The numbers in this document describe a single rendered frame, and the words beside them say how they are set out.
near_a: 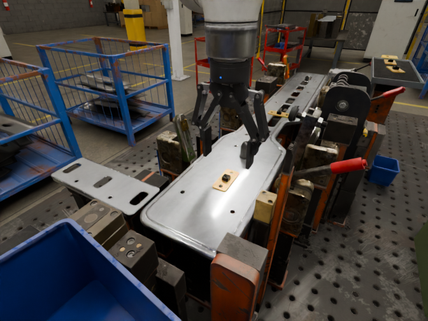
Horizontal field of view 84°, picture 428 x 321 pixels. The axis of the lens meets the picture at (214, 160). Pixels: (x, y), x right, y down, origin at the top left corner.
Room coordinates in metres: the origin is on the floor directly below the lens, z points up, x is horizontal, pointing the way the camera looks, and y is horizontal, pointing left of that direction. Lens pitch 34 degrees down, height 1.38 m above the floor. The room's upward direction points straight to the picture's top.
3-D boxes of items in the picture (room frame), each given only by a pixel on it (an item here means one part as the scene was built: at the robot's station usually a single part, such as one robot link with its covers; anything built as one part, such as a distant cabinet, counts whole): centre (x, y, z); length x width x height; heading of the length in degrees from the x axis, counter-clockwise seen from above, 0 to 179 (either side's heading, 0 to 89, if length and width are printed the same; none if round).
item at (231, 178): (0.46, -0.03, 1.01); 0.08 x 0.04 x 0.01; 151
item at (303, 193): (0.38, -0.17, 0.88); 0.07 x 0.06 x 0.35; 61
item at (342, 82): (0.69, -0.39, 0.94); 0.18 x 0.13 x 0.49; 151
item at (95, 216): (0.29, 0.22, 0.88); 0.08 x 0.08 x 0.36; 61
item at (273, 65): (1.48, -0.38, 0.88); 0.15 x 0.11 x 0.36; 61
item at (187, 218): (0.89, -0.26, 1.00); 1.38 x 0.22 x 0.02; 151
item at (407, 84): (0.91, -0.66, 1.16); 0.37 x 0.14 x 0.02; 151
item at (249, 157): (0.44, -0.08, 1.10); 0.03 x 0.01 x 0.07; 151
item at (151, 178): (0.49, 0.17, 0.84); 0.11 x 0.10 x 0.28; 61
